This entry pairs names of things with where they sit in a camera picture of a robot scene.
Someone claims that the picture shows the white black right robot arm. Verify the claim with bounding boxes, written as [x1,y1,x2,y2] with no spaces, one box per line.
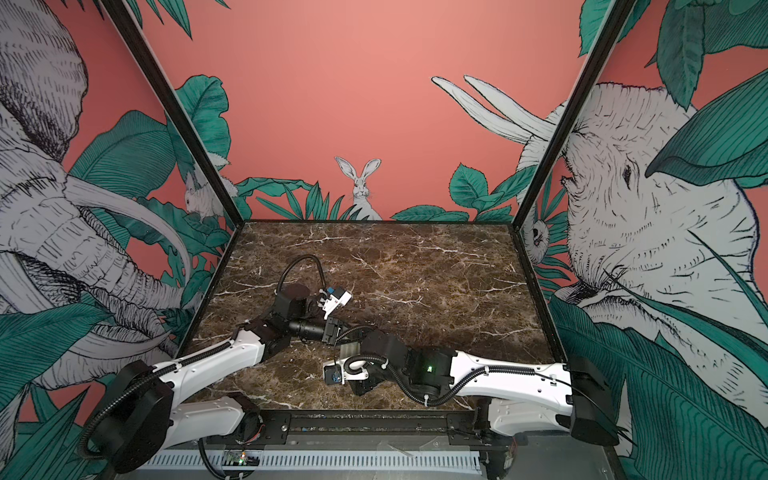
[325,330,623,446]

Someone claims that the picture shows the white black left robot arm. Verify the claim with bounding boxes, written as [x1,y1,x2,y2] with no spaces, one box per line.
[76,284,352,473]

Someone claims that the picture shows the green circuit board with leds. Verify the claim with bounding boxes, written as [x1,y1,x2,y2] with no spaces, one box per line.
[221,450,261,469]

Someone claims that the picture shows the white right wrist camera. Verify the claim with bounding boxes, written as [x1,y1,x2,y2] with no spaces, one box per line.
[323,358,369,386]

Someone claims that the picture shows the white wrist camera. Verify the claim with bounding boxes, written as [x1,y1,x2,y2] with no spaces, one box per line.
[323,358,369,386]
[321,287,352,320]

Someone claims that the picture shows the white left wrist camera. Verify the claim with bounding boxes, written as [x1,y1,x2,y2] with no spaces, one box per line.
[321,287,352,320]

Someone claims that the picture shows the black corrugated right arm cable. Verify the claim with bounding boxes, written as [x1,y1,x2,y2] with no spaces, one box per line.
[335,325,571,408]

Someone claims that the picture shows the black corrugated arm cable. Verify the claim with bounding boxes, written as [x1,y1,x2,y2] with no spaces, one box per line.
[275,254,328,298]
[335,325,571,408]

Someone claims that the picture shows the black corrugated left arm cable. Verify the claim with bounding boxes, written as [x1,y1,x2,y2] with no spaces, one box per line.
[275,254,328,298]

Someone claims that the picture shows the white slotted cable duct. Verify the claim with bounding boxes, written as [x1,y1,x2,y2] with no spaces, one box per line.
[140,449,484,475]

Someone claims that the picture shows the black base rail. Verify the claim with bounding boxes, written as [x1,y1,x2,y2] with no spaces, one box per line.
[252,410,515,449]

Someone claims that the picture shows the black left corner frame post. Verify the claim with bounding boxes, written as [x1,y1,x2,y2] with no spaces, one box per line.
[101,0,245,229]

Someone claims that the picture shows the black corner frame post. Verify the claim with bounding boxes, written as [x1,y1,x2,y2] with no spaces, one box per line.
[512,0,635,232]
[101,0,245,229]

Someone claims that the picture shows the black right corner frame post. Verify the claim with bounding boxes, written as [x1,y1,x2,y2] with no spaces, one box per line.
[512,0,635,232]

